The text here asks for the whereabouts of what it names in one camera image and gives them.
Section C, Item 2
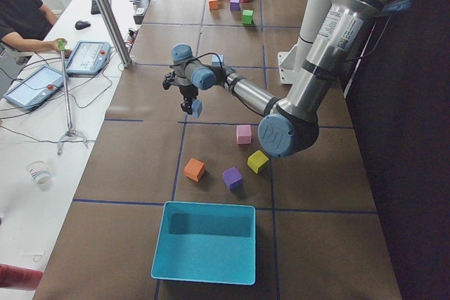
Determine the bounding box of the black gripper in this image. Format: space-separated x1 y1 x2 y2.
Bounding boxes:
179 84 198 115

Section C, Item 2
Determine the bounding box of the light blue block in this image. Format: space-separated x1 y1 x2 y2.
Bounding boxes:
211 53 224 67
191 99 203 118

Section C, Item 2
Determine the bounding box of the aluminium frame post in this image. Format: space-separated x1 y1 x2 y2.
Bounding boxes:
96 0 132 69

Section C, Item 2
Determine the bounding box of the teach pendant tablet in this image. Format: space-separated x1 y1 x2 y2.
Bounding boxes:
3 66 64 111
66 41 111 78

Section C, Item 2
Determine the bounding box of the yellow foam block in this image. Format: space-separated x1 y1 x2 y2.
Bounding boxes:
247 150 269 174

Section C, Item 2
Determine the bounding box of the far teach pendant tablet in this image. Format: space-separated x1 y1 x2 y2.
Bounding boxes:
66 41 111 78

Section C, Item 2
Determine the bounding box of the person in black shirt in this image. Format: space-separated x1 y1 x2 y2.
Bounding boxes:
1 0 65 53

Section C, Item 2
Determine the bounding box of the black braided cable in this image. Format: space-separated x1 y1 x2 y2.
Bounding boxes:
184 52 226 69

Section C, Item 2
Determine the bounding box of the teal plastic bin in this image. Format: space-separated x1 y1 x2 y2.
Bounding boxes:
150 201 256 285

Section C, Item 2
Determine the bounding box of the orange block near bin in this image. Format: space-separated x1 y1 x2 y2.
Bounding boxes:
184 157 206 182

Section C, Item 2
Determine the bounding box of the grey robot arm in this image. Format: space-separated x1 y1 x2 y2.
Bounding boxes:
162 0 412 157

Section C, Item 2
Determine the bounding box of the orange block near red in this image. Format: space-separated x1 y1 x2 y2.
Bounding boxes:
207 0 219 11

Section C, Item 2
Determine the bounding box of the pink foam block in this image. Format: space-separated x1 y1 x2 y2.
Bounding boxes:
236 124 252 145

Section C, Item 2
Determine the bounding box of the black computer mouse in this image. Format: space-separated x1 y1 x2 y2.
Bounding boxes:
75 20 91 30

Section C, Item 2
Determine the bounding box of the paper cup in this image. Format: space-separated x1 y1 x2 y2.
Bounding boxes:
26 161 52 191

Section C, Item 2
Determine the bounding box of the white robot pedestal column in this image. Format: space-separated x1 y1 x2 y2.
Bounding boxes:
278 0 330 84

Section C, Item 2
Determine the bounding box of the purple block near green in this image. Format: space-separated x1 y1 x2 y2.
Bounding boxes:
229 0 240 11

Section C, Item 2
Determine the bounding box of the green foam block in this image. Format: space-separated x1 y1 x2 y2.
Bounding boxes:
241 9 254 25

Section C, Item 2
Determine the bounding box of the purple block near yellow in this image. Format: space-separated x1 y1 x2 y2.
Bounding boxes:
222 167 243 190

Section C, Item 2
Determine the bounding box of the near teach pendant tablet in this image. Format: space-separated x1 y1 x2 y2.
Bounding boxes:
3 66 64 111

